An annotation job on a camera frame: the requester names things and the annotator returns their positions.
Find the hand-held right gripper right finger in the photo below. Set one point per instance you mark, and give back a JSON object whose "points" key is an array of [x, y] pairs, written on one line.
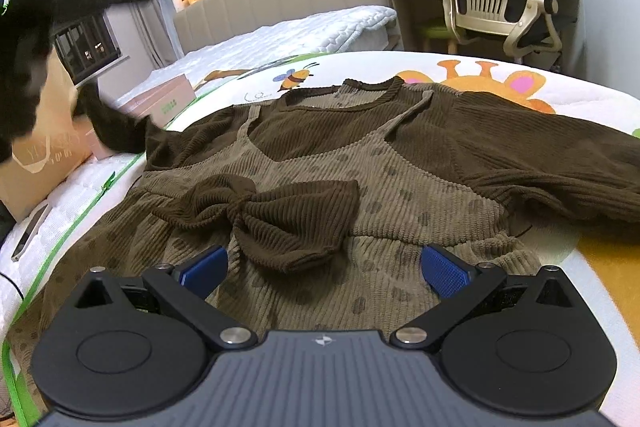
{"points": [[444, 269]]}

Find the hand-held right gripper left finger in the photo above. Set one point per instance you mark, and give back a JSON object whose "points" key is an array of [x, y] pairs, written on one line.
{"points": [[206, 268]]}

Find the small pink gift box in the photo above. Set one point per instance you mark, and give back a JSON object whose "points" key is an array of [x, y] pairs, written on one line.
{"points": [[97, 147]]}

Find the dark framed window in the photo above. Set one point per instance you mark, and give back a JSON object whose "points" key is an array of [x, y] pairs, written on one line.
{"points": [[85, 44]]}

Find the tan shopping bag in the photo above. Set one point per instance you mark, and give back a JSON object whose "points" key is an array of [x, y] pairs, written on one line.
{"points": [[47, 142]]}

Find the silver smartphone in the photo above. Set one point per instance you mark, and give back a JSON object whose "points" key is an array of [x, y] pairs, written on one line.
{"points": [[30, 232]]}

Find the cartoon printed mat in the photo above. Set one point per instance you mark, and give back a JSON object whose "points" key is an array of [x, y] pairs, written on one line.
{"points": [[500, 84]]}

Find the green stool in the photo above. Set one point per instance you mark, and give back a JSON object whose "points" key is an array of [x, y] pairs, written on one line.
{"points": [[437, 32]]}

